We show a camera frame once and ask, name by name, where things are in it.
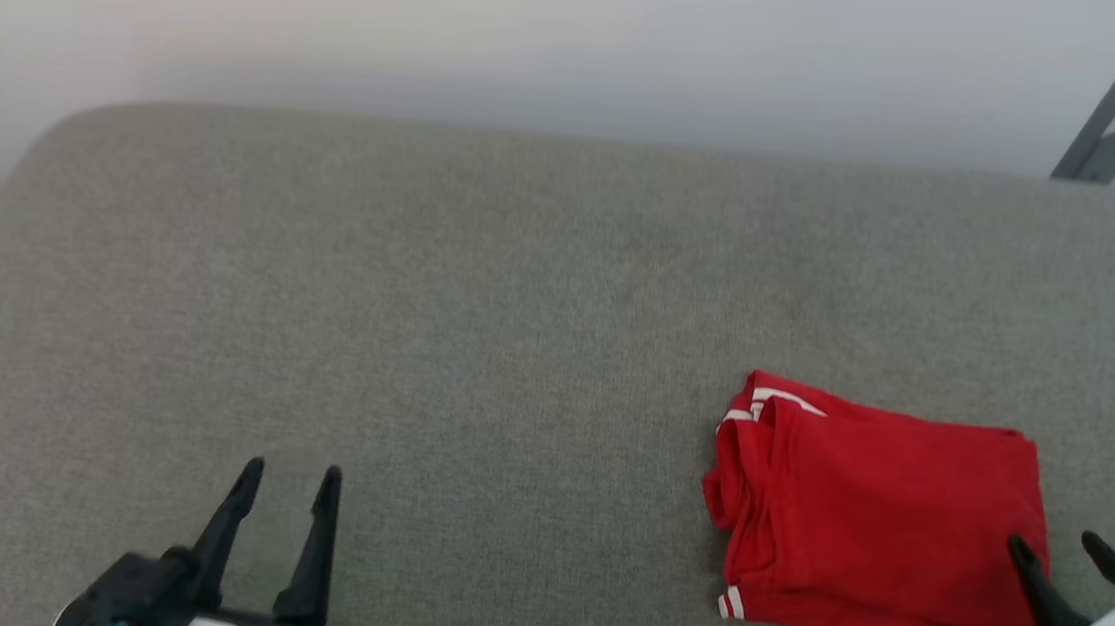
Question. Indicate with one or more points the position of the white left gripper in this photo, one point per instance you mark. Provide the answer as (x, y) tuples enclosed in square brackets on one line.
[(142, 599)]

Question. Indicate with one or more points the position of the red and white t-shirt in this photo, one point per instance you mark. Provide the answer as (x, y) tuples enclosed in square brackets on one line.
[(880, 518)]

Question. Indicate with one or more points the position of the grey metal post bracket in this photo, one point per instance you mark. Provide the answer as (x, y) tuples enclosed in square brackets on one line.
[(1109, 157)]

